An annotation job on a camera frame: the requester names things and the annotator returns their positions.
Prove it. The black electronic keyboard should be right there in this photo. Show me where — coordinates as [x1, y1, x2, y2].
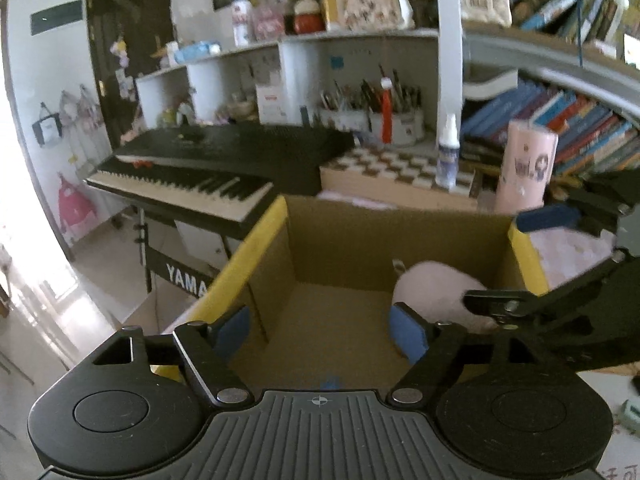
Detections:
[84, 125, 357, 241]

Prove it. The white tote bag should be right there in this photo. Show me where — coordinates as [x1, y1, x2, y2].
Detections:
[32, 102, 63, 148]

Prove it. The pink cylindrical container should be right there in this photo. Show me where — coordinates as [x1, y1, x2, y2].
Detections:
[494, 120, 559, 216]

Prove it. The printed pink desk mat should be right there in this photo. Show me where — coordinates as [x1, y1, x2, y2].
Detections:
[320, 191, 640, 480]

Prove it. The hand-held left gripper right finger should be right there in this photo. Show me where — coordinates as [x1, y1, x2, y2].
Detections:
[389, 302, 571, 405]

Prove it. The blue tissue pack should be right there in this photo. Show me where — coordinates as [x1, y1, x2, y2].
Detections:
[175, 41, 221, 63]

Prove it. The white cubby shelf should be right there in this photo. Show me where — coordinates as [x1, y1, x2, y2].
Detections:
[135, 27, 441, 128]

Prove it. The red tassel pen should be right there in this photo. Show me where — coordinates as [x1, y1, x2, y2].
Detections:
[380, 77, 396, 143]

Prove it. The white box red label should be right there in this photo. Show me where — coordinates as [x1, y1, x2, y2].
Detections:
[255, 82, 288, 126]

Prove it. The dark wooden door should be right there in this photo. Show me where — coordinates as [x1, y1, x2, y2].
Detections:
[85, 0, 176, 148]

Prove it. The yellow cardboard box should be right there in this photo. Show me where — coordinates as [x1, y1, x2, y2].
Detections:
[152, 194, 551, 392]

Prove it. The white lotion bottle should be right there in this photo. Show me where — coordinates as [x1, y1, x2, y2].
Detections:
[231, 0, 255, 47]

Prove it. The blue hanging cord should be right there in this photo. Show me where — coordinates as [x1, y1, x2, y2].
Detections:
[574, 0, 584, 68]

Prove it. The small pink jar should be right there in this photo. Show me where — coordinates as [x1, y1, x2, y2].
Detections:
[252, 5, 286, 43]

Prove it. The wooden chessboard box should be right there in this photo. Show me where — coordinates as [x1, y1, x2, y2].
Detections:
[319, 146, 483, 211]

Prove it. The small spray bottle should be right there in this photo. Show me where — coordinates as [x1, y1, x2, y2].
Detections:
[435, 112, 462, 191]

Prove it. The white pen cup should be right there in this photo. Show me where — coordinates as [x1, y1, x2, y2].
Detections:
[320, 106, 371, 134]
[369, 110, 426, 147]

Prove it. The green wall sign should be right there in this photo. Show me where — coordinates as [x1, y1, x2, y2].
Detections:
[30, 0, 83, 36]

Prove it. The pink dress wall hanging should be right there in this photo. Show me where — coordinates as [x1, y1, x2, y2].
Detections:
[56, 172, 96, 241]

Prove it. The pink plush ball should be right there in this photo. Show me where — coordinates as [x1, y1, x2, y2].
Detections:
[391, 260, 501, 333]

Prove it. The red and white figurine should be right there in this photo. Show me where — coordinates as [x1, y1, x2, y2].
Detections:
[292, 0, 326, 36]

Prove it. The white bookshelf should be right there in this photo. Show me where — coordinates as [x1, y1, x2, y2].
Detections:
[432, 0, 640, 111]

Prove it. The black keyboard stand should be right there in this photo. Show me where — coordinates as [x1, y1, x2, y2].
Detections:
[134, 207, 232, 307]

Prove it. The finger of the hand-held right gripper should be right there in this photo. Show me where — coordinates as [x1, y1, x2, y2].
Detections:
[462, 252, 626, 328]
[516, 170, 640, 237]

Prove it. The long row of books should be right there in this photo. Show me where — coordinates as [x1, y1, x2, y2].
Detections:
[460, 77, 640, 178]

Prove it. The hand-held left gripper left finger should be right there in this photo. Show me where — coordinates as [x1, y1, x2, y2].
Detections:
[92, 305, 252, 407]

